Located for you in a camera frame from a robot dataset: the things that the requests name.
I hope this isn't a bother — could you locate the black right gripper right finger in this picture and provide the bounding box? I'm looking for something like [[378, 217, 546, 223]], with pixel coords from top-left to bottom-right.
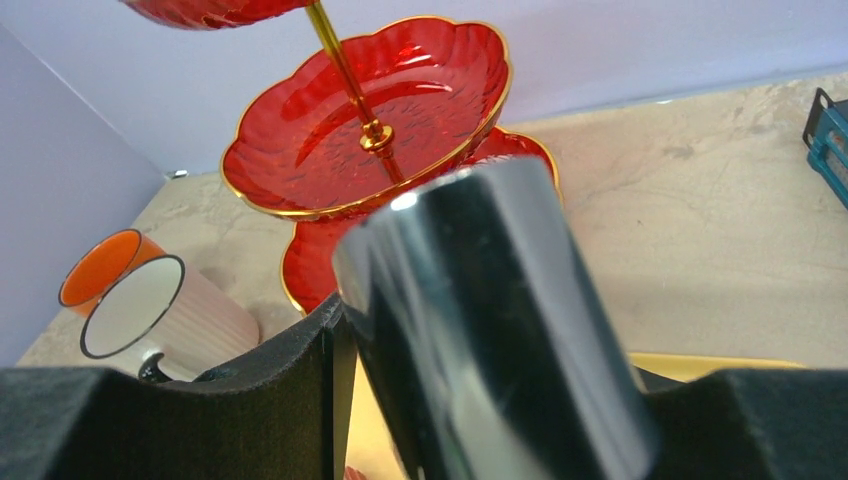
[[639, 368, 847, 479]]

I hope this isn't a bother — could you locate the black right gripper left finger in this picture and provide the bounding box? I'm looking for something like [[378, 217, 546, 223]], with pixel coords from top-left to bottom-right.
[[1, 294, 356, 479]]

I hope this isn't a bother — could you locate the yellow serving tray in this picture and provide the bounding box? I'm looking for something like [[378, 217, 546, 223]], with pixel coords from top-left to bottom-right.
[[344, 352, 800, 479]]

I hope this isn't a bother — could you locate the white ribbed mug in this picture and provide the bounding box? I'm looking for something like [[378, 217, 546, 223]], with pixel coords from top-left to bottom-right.
[[80, 254, 261, 381]]

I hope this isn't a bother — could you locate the orange mug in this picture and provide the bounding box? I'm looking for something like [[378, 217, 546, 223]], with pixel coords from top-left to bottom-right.
[[58, 228, 165, 318]]

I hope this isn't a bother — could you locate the red three-tier cake stand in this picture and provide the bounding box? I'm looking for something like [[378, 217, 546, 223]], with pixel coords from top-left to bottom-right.
[[130, 1, 558, 314]]

